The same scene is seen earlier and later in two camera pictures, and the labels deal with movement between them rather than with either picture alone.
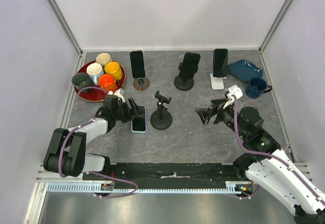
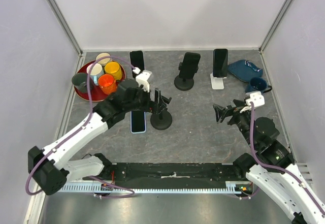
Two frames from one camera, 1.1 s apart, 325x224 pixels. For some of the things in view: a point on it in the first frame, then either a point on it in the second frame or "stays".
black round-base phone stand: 161,119 stays
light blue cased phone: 138,124 stays
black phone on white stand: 220,63 stays
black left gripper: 135,110 to 154,106
